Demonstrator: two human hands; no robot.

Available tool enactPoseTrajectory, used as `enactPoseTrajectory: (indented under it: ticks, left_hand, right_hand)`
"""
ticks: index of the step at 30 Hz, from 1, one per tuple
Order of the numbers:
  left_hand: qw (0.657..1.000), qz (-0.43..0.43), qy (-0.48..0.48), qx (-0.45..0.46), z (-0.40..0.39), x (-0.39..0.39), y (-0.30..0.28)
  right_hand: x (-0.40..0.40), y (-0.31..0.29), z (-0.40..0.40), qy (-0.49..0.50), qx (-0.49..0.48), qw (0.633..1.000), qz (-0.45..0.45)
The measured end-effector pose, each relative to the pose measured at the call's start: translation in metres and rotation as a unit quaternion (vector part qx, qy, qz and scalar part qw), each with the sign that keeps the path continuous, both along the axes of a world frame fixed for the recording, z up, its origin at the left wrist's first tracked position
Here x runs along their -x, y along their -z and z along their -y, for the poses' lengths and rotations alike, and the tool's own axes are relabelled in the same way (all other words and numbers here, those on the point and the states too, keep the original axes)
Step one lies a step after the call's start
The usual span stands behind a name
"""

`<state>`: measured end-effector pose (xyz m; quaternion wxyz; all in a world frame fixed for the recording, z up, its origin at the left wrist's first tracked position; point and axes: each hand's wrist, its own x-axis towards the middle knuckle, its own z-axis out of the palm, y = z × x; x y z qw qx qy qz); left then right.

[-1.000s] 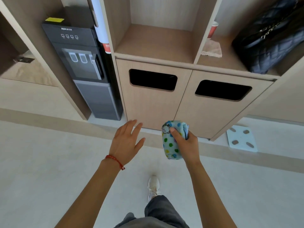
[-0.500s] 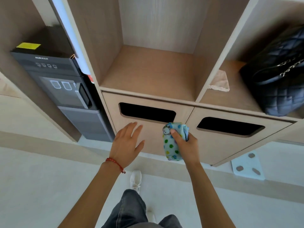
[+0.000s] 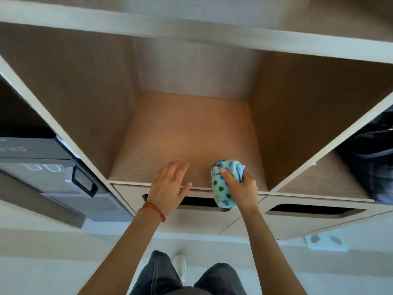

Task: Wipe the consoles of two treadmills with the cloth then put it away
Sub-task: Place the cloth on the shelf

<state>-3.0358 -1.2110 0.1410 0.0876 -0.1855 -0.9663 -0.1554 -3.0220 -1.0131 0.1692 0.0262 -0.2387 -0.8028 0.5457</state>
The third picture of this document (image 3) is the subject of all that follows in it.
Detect polka dot cleaning cloth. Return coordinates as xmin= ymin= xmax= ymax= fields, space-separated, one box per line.
xmin=211 ymin=159 xmax=246 ymax=209

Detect brown wooden furniture piece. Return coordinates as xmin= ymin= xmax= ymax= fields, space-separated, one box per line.
xmin=0 ymin=0 xmax=393 ymax=242

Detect red beaded bracelet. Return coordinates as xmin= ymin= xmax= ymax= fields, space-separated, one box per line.
xmin=137 ymin=202 xmax=166 ymax=223

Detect white body weight scale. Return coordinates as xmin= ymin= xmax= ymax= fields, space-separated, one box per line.
xmin=305 ymin=231 xmax=350 ymax=252

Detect person's white left shoe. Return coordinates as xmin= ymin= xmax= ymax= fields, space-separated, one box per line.
xmin=171 ymin=254 xmax=187 ymax=286

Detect grey built-in appliance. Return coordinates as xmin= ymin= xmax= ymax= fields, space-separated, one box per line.
xmin=0 ymin=75 xmax=134 ymax=229

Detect person's left hand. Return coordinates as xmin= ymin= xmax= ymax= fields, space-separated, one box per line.
xmin=147 ymin=160 xmax=192 ymax=217

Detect dark blue bag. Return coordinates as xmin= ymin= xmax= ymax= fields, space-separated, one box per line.
xmin=336 ymin=104 xmax=393 ymax=206

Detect person's right hand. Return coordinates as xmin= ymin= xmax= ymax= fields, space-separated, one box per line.
xmin=219 ymin=168 xmax=259 ymax=214

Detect person's blue jeans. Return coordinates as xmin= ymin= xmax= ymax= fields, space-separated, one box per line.
xmin=129 ymin=250 xmax=248 ymax=295

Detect person's left forearm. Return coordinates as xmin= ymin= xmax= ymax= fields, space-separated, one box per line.
xmin=78 ymin=207 xmax=165 ymax=295

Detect person's right forearm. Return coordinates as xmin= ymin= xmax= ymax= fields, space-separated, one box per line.
xmin=239 ymin=207 xmax=307 ymax=295

